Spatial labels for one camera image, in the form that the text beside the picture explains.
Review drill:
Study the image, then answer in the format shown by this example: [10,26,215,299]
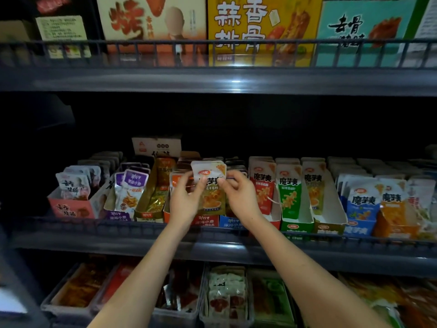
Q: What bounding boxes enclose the orange yellow printed carton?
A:
[208,0,325,67]

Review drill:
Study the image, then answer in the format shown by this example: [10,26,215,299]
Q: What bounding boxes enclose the person's left hand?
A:
[167,170,210,231]

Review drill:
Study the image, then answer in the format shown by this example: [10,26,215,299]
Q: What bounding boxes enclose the green printed carton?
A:
[315,0,419,67]

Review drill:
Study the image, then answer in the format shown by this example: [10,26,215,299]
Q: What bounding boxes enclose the pink white display carton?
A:
[48,151,124,220]

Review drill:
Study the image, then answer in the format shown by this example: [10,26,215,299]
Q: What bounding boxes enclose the dark orange snack packs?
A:
[53,264,107,308]

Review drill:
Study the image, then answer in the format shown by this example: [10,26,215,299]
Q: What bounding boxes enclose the plain brown carton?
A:
[0,20,36,66]

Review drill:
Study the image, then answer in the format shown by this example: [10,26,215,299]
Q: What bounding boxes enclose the person's right forearm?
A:
[244,218,391,328]

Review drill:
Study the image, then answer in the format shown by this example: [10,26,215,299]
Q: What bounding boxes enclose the pile of orange yellow packets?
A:
[341,273,437,328]

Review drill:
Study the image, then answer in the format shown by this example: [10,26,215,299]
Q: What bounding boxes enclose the clear plastic tray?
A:
[94,259,141,317]
[152,261,204,327]
[198,264,255,328]
[40,259,112,320]

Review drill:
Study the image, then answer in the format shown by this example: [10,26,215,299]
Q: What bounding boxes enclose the person's left forearm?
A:
[89,220,193,328]

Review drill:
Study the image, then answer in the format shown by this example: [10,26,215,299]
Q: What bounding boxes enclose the green snack packets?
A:
[372,300,405,328]

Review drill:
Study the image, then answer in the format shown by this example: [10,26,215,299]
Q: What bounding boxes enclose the person's right hand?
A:
[217,169,264,228]

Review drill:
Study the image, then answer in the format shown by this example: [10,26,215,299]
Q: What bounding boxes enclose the handful of tan white-top packets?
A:
[191,160,228,216]

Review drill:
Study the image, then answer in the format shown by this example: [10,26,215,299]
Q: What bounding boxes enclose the yellow label dark carton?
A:
[34,0,93,60]

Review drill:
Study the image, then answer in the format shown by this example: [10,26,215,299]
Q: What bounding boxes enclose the row of snack display cartons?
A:
[102,136,437,241]

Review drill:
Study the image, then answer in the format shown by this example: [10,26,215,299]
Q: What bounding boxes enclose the grey metal store shelf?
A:
[0,37,437,328]

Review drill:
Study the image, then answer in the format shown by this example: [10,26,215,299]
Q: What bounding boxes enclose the pile of red snack packets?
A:
[102,261,137,305]

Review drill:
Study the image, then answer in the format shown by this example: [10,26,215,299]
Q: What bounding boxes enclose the white label carton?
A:
[404,0,437,67]

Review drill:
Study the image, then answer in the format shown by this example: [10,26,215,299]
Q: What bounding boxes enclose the green orange display carton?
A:
[249,270,296,327]

